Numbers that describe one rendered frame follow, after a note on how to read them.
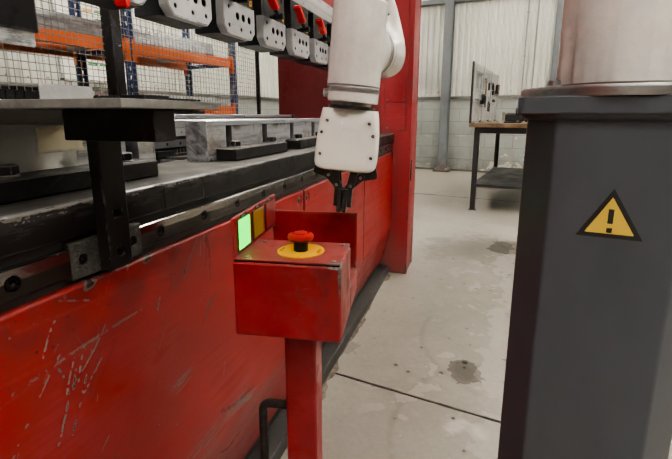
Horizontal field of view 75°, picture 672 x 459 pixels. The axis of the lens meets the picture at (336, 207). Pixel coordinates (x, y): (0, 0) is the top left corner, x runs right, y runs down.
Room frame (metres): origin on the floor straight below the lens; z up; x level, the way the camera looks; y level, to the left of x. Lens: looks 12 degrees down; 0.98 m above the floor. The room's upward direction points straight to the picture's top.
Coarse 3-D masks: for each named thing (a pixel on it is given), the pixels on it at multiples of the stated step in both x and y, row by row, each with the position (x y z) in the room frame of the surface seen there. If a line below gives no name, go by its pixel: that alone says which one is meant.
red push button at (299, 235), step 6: (288, 234) 0.64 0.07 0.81; (294, 234) 0.63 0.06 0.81; (300, 234) 0.63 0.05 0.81; (306, 234) 0.63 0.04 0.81; (312, 234) 0.64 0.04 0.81; (294, 240) 0.62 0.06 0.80; (300, 240) 0.62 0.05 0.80; (306, 240) 0.62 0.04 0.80; (294, 246) 0.63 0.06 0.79; (300, 246) 0.63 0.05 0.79; (306, 246) 0.63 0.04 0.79
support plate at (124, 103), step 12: (0, 108) 0.52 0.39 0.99; (12, 108) 0.52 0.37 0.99; (24, 108) 0.52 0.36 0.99; (36, 108) 0.52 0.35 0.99; (48, 108) 0.52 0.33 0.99; (60, 108) 0.52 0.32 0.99; (72, 108) 0.52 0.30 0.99; (84, 108) 0.52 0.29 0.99; (96, 108) 0.52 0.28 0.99; (108, 108) 0.52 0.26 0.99; (120, 108) 0.52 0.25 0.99; (132, 108) 0.52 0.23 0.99; (144, 108) 0.52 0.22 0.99; (156, 108) 0.52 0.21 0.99; (168, 108) 0.53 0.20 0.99; (180, 108) 0.55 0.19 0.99; (192, 108) 0.58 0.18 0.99; (204, 108) 0.60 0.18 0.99; (216, 108) 0.63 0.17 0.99
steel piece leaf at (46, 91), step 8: (40, 88) 0.57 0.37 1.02; (48, 88) 0.58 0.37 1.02; (56, 88) 0.59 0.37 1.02; (64, 88) 0.60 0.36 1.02; (72, 88) 0.61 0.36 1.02; (80, 88) 0.63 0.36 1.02; (88, 88) 0.64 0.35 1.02; (40, 96) 0.57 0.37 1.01; (48, 96) 0.58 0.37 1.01; (56, 96) 0.59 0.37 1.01; (64, 96) 0.60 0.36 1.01; (72, 96) 0.61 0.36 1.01; (80, 96) 0.63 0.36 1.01; (88, 96) 0.64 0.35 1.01
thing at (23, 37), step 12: (0, 0) 0.63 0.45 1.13; (12, 0) 0.65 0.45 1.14; (24, 0) 0.66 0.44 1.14; (0, 12) 0.63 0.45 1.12; (12, 12) 0.64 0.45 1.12; (24, 12) 0.66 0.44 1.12; (0, 24) 0.63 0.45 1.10; (12, 24) 0.64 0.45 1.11; (24, 24) 0.66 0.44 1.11; (36, 24) 0.68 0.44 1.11; (0, 36) 0.63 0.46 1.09; (12, 36) 0.65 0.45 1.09; (24, 36) 0.67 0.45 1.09
